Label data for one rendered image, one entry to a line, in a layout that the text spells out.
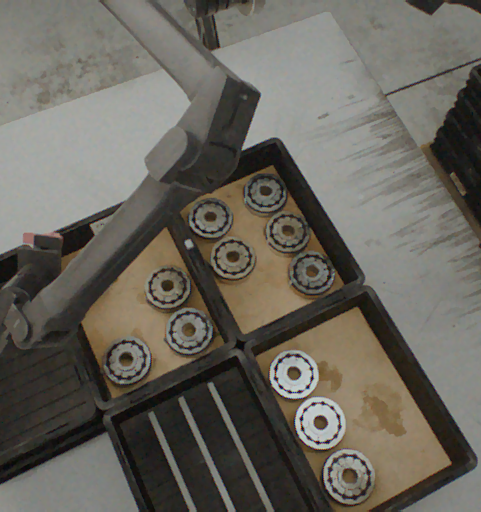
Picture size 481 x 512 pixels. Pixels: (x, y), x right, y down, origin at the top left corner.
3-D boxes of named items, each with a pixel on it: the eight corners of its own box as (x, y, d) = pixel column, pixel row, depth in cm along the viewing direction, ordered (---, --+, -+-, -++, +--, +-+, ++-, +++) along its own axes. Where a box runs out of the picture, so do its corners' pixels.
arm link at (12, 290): (35, 301, 92) (1, 282, 91) (16, 335, 94) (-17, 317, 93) (50, 283, 98) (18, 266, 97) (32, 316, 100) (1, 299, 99)
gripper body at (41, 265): (59, 249, 103) (45, 264, 96) (58, 303, 106) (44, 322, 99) (21, 244, 103) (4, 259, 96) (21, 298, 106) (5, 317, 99)
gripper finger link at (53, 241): (74, 224, 110) (58, 240, 101) (72, 261, 112) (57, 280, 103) (37, 219, 110) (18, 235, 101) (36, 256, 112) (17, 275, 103)
